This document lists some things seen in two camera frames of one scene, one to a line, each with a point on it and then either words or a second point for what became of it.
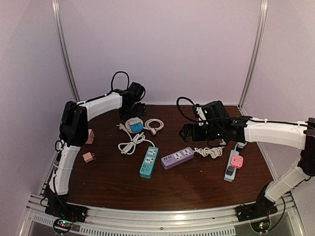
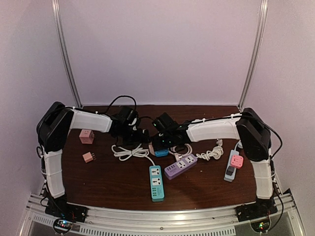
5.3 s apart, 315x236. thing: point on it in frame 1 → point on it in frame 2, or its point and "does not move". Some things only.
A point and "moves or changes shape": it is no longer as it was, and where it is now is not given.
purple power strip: x=174 y=159 → x=179 y=166
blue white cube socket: x=134 y=125 → x=161 y=153
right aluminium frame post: x=261 y=30 does not move
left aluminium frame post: x=59 y=25 does not move
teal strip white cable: x=127 y=147 moves or changes shape
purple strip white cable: x=213 y=152 moves or changes shape
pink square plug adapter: x=236 y=161 does not move
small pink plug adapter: x=88 y=157 does not move
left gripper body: x=133 y=111 → x=130 y=137
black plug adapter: x=230 y=170 does not move
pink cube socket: x=91 y=136 does not move
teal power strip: x=148 y=165 → x=156 y=183
